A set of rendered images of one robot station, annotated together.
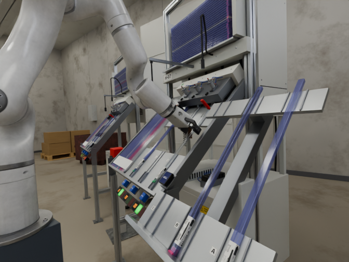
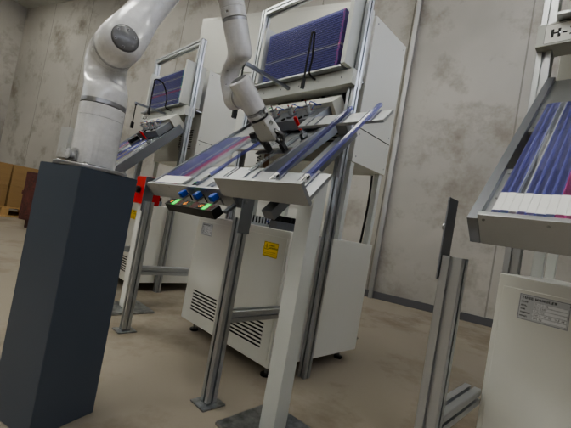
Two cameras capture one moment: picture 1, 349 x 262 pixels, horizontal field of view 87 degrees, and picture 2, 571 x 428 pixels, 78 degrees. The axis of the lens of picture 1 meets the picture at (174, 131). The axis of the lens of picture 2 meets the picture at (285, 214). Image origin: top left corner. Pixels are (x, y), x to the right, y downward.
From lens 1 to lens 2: 69 cm
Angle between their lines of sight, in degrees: 13
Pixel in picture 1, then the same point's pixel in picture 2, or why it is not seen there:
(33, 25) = not seen: outside the picture
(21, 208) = (111, 149)
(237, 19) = (347, 47)
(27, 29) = not seen: outside the picture
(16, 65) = (146, 18)
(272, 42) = (381, 86)
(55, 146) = not seen: outside the picture
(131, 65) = (234, 55)
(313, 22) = (453, 92)
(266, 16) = (380, 56)
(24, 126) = (121, 77)
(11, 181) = (112, 119)
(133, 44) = (243, 36)
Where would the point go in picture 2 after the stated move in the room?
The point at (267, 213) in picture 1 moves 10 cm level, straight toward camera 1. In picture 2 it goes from (339, 278) to (336, 279)
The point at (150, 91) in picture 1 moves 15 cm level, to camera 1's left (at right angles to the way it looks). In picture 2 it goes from (247, 87) to (206, 76)
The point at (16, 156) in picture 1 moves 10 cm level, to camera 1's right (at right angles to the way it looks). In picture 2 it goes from (121, 98) to (157, 106)
